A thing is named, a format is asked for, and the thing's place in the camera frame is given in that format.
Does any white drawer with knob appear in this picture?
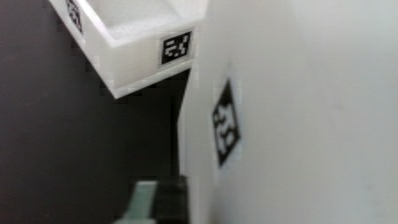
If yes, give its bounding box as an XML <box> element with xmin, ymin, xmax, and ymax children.
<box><xmin>48</xmin><ymin>0</ymin><xmax>210</xmax><ymax>98</ymax></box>

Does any white drawer cabinet box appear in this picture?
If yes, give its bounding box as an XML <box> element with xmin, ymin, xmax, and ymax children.
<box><xmin>180</xmin><ymin>0</ymin><xmax>398</xmax><ymax>224</ymax></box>

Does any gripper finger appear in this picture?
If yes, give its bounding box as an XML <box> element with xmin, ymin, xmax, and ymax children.
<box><xmin>114</xmin><ymin>181</ymin><xmax>158</xmax><ymax>224</ymax></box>

